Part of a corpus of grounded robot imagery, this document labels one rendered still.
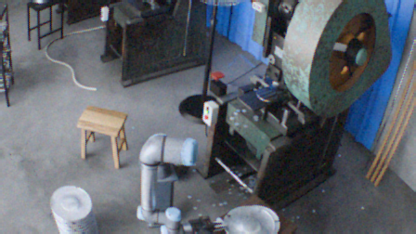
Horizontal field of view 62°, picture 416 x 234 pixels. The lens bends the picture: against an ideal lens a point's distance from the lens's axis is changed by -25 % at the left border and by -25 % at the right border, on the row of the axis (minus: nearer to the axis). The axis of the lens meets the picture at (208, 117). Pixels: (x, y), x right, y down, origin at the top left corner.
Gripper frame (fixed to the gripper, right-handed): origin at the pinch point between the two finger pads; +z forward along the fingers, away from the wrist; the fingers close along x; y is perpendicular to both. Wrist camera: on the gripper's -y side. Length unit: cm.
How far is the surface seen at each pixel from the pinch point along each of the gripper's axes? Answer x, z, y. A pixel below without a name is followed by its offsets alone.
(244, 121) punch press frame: -22, 29, 59
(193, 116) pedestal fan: 36, 32, 138
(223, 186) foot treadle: 24, 21, 51
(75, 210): 14, -81, 33
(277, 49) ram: -69, 42, 62
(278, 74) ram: -56, 41, 55
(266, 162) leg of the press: -15.0, 32.2, 28.8
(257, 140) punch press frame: -17, 33, 46
